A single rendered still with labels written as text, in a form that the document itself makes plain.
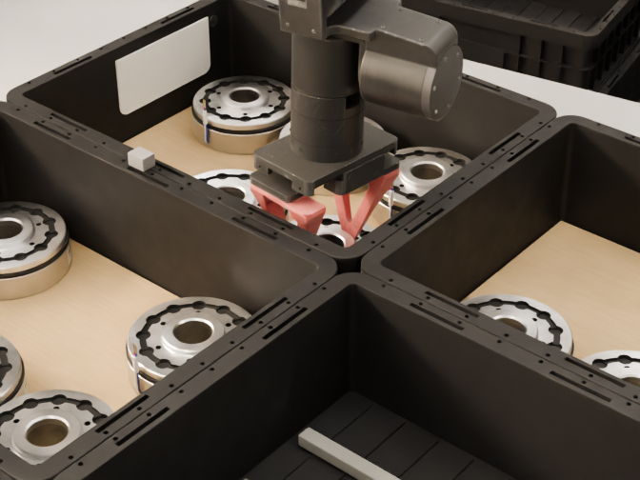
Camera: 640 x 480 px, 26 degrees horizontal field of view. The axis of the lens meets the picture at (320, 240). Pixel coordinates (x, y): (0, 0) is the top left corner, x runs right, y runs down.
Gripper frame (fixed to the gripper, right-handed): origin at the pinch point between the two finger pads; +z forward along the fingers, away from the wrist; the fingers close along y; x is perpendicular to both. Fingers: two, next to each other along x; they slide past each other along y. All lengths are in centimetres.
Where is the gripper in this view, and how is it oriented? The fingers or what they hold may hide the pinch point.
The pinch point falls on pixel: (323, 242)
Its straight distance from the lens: 113.9
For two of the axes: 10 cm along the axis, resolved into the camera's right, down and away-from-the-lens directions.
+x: -7.1, -4.0, 5.8
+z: -0.2, 8.3, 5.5
